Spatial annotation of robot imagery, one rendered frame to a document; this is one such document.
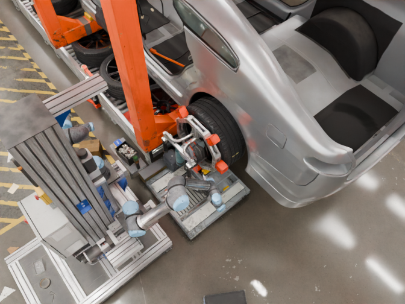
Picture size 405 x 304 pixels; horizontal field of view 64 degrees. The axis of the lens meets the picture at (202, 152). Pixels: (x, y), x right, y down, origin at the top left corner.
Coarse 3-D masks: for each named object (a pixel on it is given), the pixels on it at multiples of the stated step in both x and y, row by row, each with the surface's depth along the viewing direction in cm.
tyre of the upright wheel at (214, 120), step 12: (192, 108) 276; (204, 108) 272; (216, 108) 271; (204, 120) 266; (216, 120) 266; (228, 120) 268; (216, 132) 263; (228, 132) 267; (240, 132) 273; (228, 144) 269; (240, 144) 276; (228, 156) 274; (240, 156) 292
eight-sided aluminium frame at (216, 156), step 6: (180, 120) 285; (186, 120) 274; (192, 120) 273; (180, 126) 298; (192, 126) 271; (180, 132) 305; (198, 132) 268; (204, 132) 265; (180, 138) 311; (204, 138) 264; (210, 150) 269; (216, 150) 270; (216, 156) 270; (204, 162) 308; (216, 162) 277; (204, 168) 304; (210, 168) 291
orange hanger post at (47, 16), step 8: (32, 0) 351; (40, 0) 349; (48, 0) 354; (40, 8) 354; (48, 8) 360; (40, 16) 365; (48, 16) 366; (56, 16) 372; (48, 24) 372; (56, 24) 378; (48, 32) 379; (56, 32) 384; (56, 40) 391; (64, 40) 398; (56, 48) 399
